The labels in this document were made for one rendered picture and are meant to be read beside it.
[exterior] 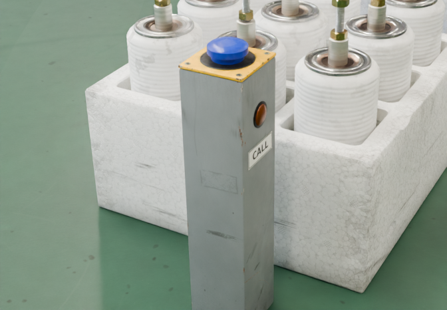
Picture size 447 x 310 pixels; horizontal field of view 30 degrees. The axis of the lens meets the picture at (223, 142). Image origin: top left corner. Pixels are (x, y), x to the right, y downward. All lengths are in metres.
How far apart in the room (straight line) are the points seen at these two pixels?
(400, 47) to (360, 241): 0.24
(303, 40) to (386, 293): 0.33
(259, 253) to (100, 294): 0.22
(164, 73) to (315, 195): 0.24
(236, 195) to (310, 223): 0.17
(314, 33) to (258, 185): 0.29
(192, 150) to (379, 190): 0.23
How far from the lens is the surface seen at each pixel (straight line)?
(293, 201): 0.97
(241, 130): 0.79
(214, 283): 0.91
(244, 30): 0.99
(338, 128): 0.94
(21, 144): 1.35
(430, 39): 1.15
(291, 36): 1.06
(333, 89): 0.92
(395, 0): 1.14
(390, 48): 1.02
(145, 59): 1.04
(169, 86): 1.04
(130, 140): 1.07
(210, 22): 1.12
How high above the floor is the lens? 0.64
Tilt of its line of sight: 30 degrees down
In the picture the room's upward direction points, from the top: 2 degrees counter-clockwise
